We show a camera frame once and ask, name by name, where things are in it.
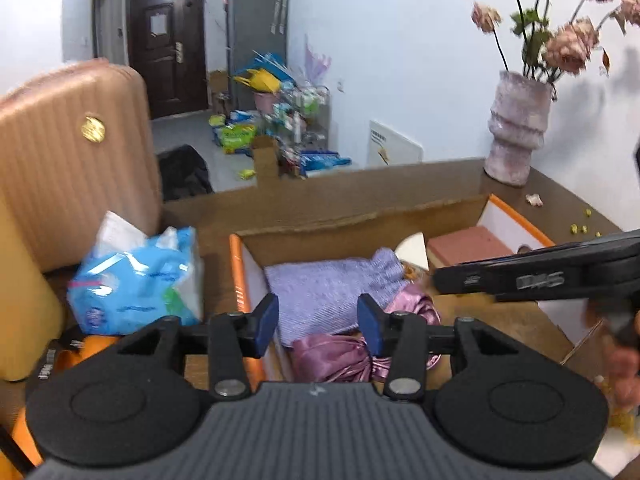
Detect person's right hand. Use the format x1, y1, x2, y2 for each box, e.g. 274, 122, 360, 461
584, 299, 639, 411

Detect pink satin cloth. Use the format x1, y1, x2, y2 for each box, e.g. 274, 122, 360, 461
290, 283, 442, 384

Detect white wedge sponge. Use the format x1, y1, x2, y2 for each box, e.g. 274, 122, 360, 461
394, 232, 430, 271

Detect lilac knitted pouch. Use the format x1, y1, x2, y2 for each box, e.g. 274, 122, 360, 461
265, 248, 409, 348

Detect cardboard box orange rim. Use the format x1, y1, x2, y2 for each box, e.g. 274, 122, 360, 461
229, 195, 600, 372

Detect blue tissue pack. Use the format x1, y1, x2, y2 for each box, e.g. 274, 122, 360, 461
67, 211, 204, 336

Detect pink layered sponge block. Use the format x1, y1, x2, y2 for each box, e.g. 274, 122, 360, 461
426, 226, 513, 268

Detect black bag on floor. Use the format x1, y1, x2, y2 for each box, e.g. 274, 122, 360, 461
156, 144, 214, 202

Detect pink textured vase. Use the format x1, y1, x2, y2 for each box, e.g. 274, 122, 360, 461
484, 70, 552, 188

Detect small cardboard box on floor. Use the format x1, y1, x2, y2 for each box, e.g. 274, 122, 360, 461
252, 136, 280, 188

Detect green snack bag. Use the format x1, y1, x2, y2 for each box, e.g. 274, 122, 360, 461
218, 124, 256, 154

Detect dried pink roses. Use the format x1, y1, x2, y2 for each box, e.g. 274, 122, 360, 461
470, 0, 640, 86

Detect pink ribbed suitcase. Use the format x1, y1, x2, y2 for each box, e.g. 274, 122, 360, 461
1, 60, 163, 272

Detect yellow watering can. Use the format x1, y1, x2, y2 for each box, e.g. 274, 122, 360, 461
233, 68, 281, 94

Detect dark brown door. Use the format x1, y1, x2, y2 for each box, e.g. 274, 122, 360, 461
126, 0, 208, 118

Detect grey refrigerator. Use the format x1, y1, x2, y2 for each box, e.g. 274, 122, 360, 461
226, 0, 288, 110

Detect orange handled scissors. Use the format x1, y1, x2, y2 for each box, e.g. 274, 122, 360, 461
10, 334, 119, 466

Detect white board against wall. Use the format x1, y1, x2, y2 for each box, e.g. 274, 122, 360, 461
366, 120, 423, 169

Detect wire rack with supplies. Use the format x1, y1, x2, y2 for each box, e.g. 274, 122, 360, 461
270, 81, 331, 154

